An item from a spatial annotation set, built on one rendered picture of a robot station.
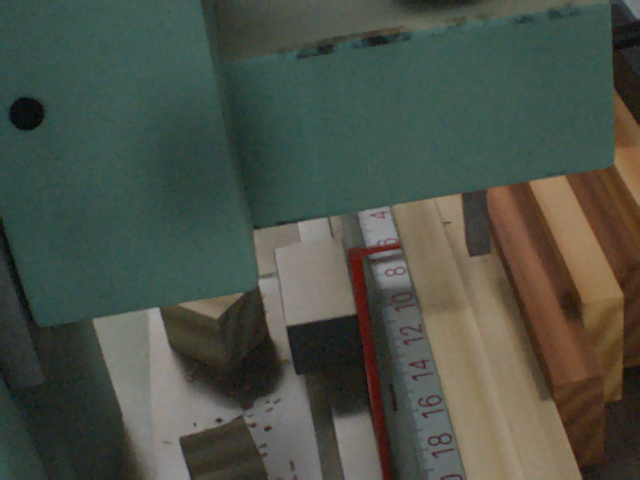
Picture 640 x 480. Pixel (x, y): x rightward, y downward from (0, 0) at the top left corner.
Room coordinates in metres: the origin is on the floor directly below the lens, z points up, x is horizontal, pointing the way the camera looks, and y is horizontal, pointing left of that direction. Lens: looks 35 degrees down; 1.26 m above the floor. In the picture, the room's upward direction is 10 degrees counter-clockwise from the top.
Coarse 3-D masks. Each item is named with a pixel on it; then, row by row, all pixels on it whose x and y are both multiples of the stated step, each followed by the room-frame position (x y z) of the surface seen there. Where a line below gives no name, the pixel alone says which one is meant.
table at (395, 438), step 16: (608, 0) 0.73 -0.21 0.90; (624, 0) 0.72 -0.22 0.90; (352, 240) 0.52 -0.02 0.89; (624, 368) 0.39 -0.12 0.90; (384, 384) 0.42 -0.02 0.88; (624, 384) 0.38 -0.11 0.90; (384, 400) 0.44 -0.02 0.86; (624, 400) 0.37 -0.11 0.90; (608, 416) 0.36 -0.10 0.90; (624, 416) 0.36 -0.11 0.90; (608, 432) 0.35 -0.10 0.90; (624, 432) 0.35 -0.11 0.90; (400, 448) 0.37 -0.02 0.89; (608, 448) 0.34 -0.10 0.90; (624, 448) 0.34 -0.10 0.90; (400, 464) 0.39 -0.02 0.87; (608, 464) 0.33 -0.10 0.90; (624, 464) 0.33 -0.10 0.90
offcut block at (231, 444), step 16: (208, 432) 0.46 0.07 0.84; (224, 432) 0.46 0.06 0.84; (240, 432) 0.46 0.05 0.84; (192, 448) 0.45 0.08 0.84; (208, 448) 0.45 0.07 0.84; (224, 448) 0.45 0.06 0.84; (240, 448) 0.44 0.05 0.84; (256, 448) 0.44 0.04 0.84; (192, 464) 0.44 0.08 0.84; (208, 464) 0.44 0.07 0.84; (224, 464) 0.44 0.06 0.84; (240, 464) 0.43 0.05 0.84; (256, 464) 0.43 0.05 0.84
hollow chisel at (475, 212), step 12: (468, 192) 0.41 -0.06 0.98; (480, 192) 0.41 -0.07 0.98; (468, 204) 0.41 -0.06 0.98; (480, 204) 0.41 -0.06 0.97; (468, 216) 0.41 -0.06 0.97; (480, 216) 0.41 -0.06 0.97; (468, 228) 0.41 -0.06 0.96; (480, 228) 0.41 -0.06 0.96; (468, 240) 0.42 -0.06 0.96; (480, 240) 0.41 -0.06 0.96; (468, 252) 0.42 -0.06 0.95; (480, 252) 0.41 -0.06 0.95
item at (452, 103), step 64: (256, 0) 0.43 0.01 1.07; (320, 0) 0.42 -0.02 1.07; (384, 0) 0.41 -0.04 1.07; (448, 0) 0.40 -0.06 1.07; (512, 0) 0.40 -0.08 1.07; (576, 0) 0.39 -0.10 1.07; (256, 64) 0.38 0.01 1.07; (320, 64) 0.38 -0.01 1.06; (384, 64) 0.38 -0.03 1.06; (448, 64) 0.38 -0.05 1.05; (512, 64) 0.38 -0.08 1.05; (576, 64) 0.38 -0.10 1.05; (256, 128) 0.38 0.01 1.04; (320, 128) 0.38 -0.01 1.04; (384, 128) 0.38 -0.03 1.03; (448, 128) 0.38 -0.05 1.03; (512, 128) 0.38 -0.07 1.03; (576, 128) 0.38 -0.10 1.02; (256, 192) 0.38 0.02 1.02; (320, 192) 0.38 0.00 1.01; (384, 192) 0.38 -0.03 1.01; (448, 192) 0.38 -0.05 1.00
